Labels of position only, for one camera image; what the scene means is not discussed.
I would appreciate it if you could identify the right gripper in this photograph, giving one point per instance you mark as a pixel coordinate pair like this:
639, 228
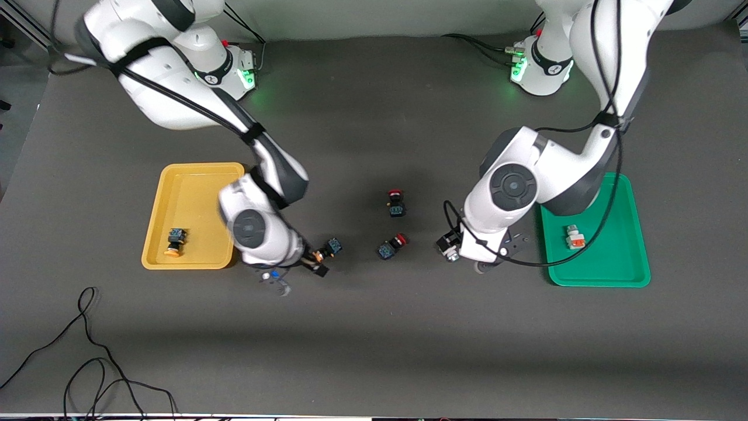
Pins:
310, 262

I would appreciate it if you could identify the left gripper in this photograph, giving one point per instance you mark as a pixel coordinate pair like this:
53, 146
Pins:
449, 241

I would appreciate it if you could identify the yellow-capped push button switch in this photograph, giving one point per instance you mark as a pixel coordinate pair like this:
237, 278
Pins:
175, 237
333, 245

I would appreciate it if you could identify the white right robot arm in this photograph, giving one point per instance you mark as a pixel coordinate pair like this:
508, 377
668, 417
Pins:
163, 88

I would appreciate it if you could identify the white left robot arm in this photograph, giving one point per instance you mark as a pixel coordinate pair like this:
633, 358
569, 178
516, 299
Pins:
555, 169

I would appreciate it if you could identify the green plastic tray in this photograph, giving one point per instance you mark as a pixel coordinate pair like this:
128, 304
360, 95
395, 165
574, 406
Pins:
613, 257

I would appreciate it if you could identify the yellow plastic tray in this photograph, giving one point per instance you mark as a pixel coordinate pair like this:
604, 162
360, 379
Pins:
187, 199

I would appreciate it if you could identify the red-capped push button switch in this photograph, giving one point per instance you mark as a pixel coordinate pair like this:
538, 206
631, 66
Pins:
396, 207
387, 250

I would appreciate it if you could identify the aluminium frame profile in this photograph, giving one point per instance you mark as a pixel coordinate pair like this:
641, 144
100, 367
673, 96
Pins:
35, 32

